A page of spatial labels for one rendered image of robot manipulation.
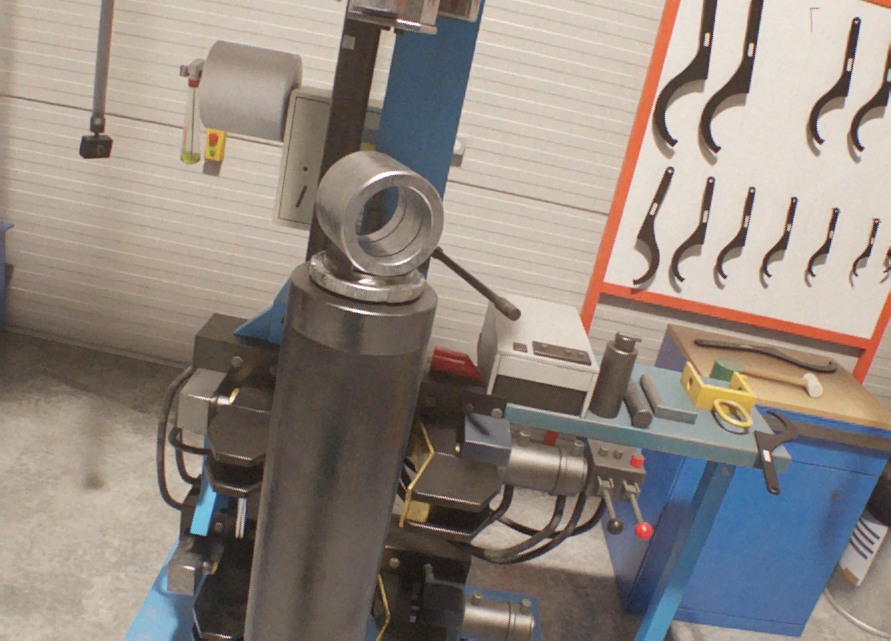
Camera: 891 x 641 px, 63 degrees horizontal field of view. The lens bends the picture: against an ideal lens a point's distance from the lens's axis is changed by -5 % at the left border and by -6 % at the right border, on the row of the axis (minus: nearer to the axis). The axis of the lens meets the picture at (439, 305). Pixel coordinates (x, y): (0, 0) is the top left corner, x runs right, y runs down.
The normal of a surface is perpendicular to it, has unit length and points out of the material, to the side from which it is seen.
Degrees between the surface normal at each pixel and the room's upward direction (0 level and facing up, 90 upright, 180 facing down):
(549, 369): 90
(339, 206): 81
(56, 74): 90
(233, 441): 0
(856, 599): 93
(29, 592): 0
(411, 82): 90
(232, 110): 109
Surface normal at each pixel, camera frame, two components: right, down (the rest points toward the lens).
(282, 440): -0.69, 0.11
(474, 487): 0.20, -0.92
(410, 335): 0.70, 0.38
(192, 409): -0.03, 0.35
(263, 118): -0.11, 0.72
